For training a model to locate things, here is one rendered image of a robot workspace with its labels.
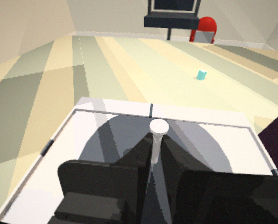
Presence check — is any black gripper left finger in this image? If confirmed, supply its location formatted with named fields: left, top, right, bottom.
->
left=57, top=133, right=153, bottom=224

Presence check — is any small teal block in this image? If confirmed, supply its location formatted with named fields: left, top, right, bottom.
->
left=196, top=69, right=208, bottom=81

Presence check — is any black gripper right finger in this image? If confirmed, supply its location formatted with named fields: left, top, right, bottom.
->
left=160, top=134, right=278, bottom=224

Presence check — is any grey round disc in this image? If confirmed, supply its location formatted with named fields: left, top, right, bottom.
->
left=78, top=114, right=233, bottom=224

